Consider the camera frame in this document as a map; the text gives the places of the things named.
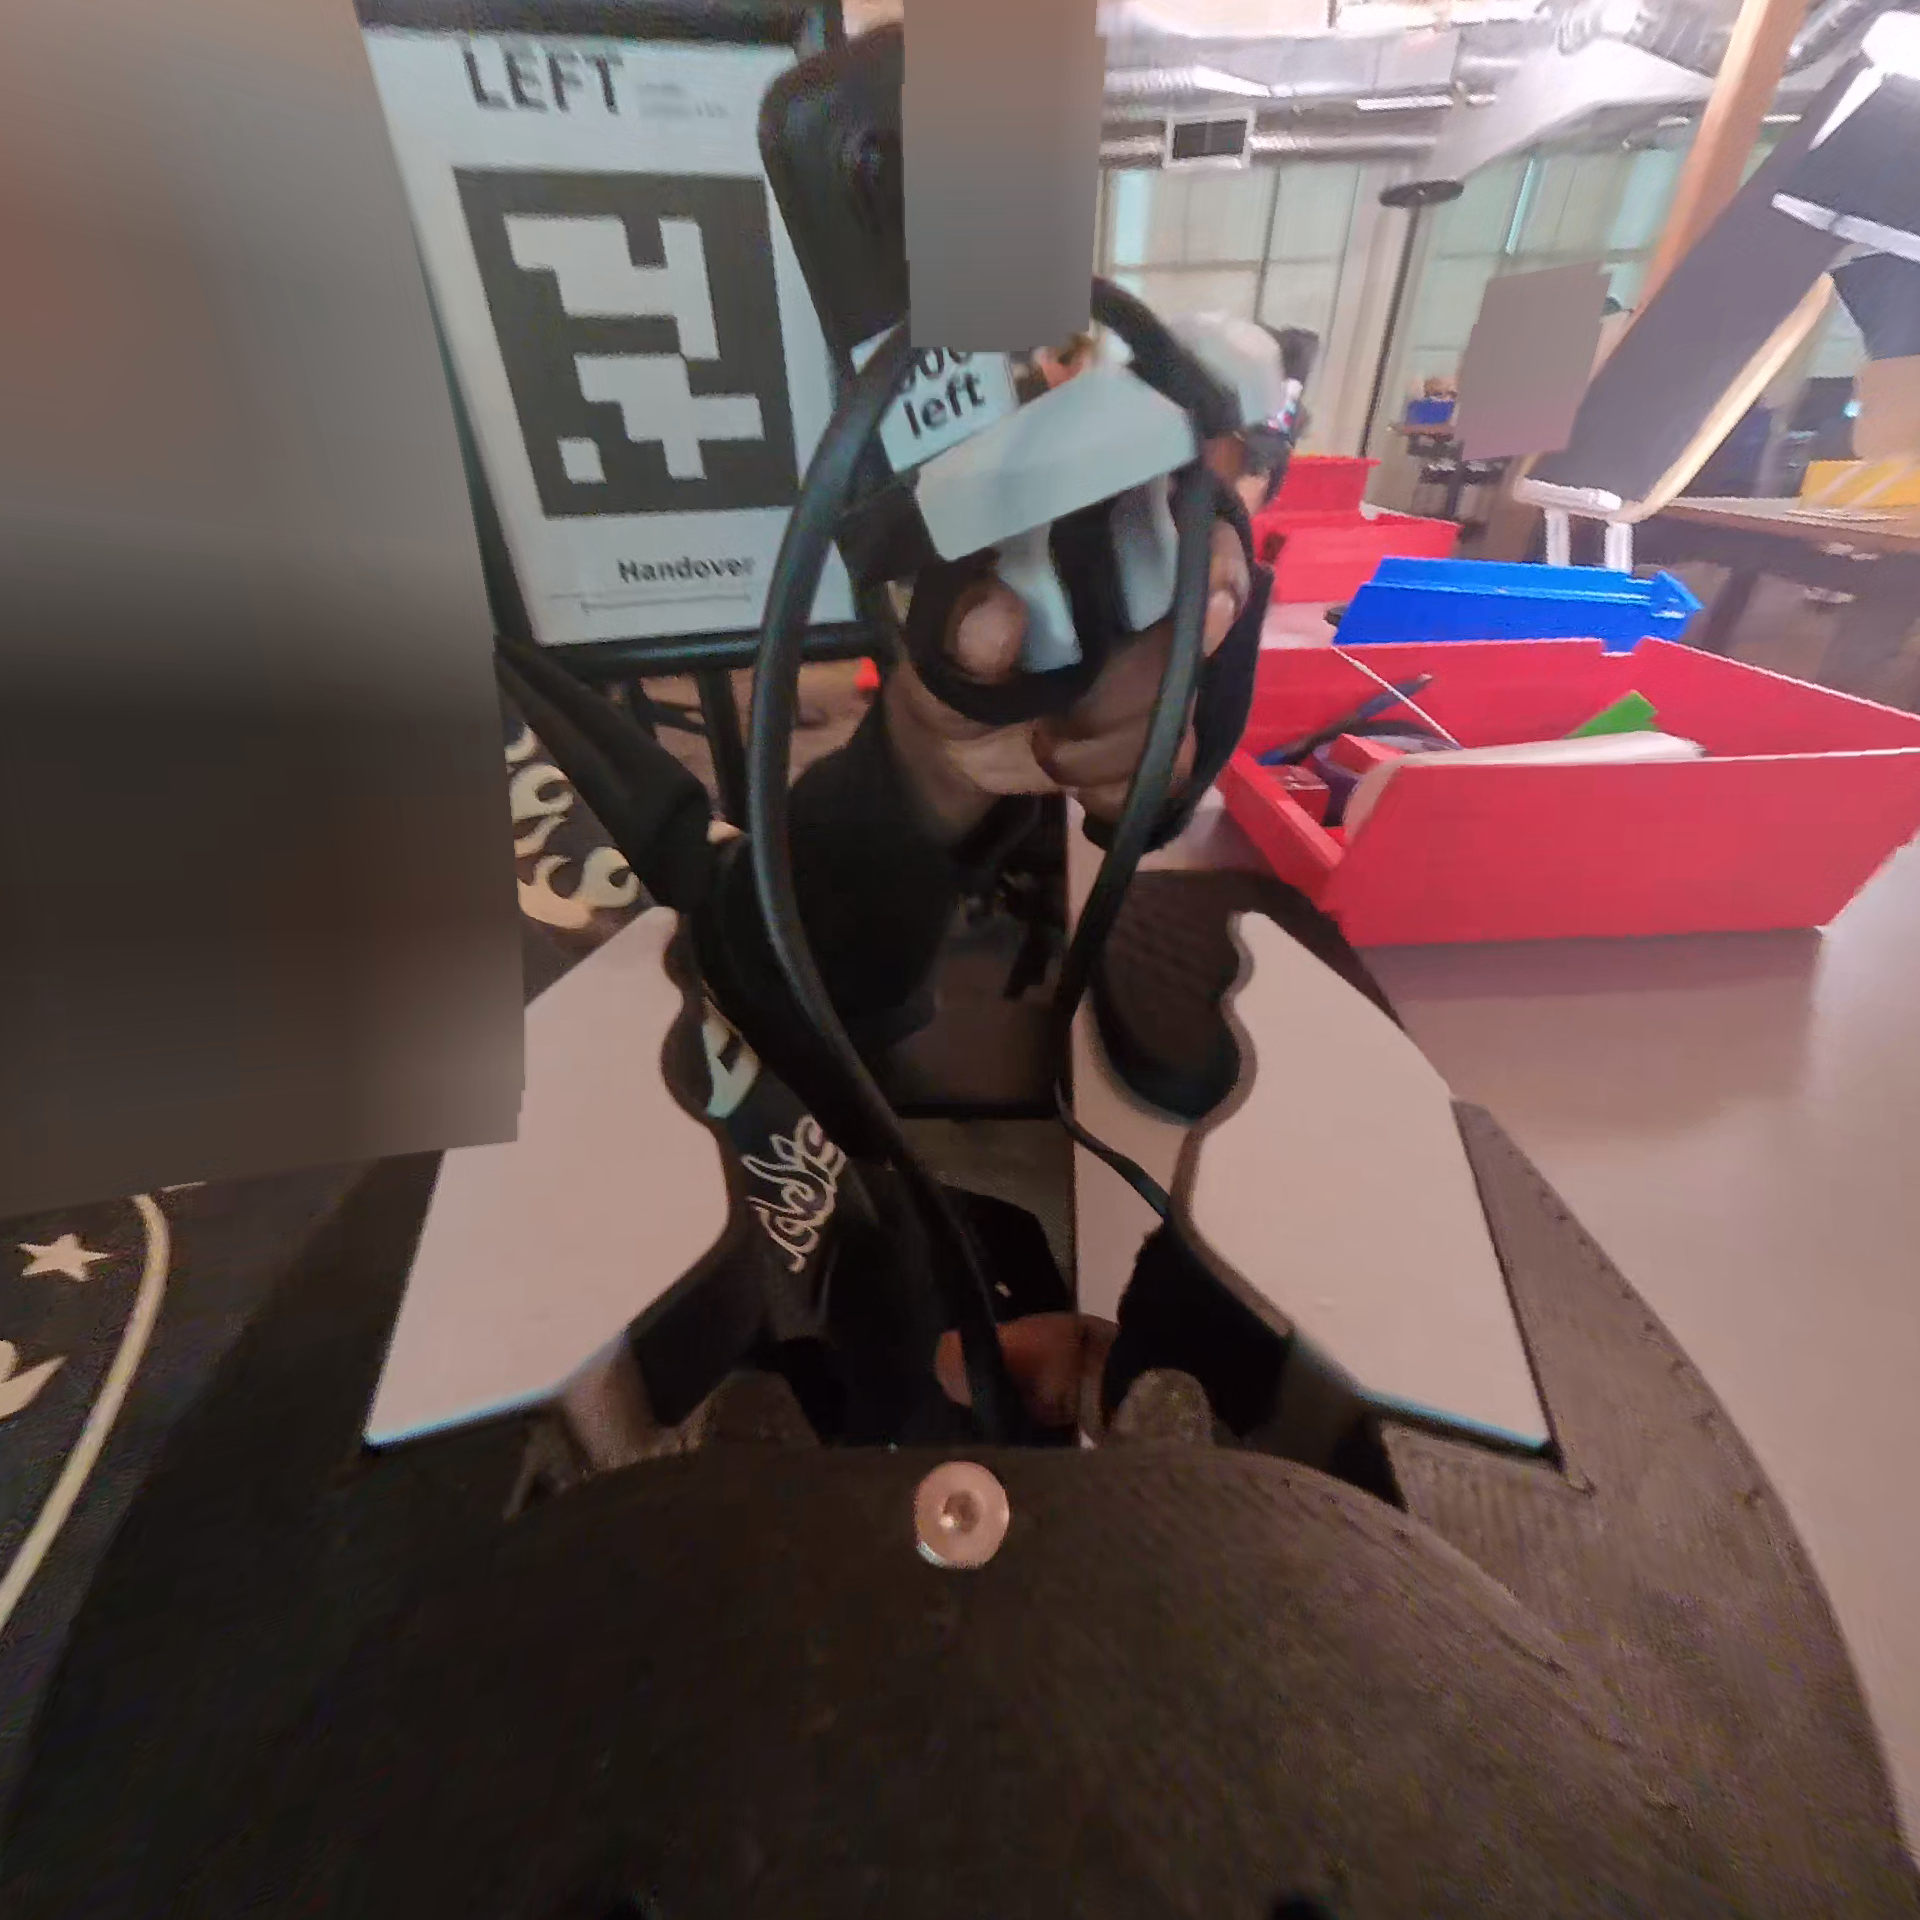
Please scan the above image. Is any bright light panel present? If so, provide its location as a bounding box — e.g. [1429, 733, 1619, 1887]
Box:
[1513, 61, 1920, 518]

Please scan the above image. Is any black dimpled pad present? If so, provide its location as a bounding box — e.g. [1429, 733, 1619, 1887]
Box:
[1090, 870, 1269, 1125]

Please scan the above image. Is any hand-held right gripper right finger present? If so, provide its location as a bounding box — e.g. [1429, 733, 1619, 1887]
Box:
[1157, 910, 1552, 1455]

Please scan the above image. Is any small red bin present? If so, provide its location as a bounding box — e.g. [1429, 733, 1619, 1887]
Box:
[1253, 455, 1385, 618]

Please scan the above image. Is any black rubber loop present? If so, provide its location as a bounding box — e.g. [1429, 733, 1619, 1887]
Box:
[738, 276, 1258, 1434]

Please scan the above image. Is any blue plastic bin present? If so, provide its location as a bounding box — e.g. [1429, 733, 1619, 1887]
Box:
[1331, 554, 1705, 657]

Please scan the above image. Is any person's left hand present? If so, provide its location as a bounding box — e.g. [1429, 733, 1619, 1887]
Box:
[900, 541, 1248, 847]

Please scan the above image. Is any red plastic bin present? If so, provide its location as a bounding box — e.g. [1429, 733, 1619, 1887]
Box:
[1213, 633, 1920, 953]

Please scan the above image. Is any printed marker sign board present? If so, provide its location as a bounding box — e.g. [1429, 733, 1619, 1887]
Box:
[354, 25, 879, 668]

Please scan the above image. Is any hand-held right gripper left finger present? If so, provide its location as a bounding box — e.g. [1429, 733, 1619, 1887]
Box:
[369, 910, 781, 1441]

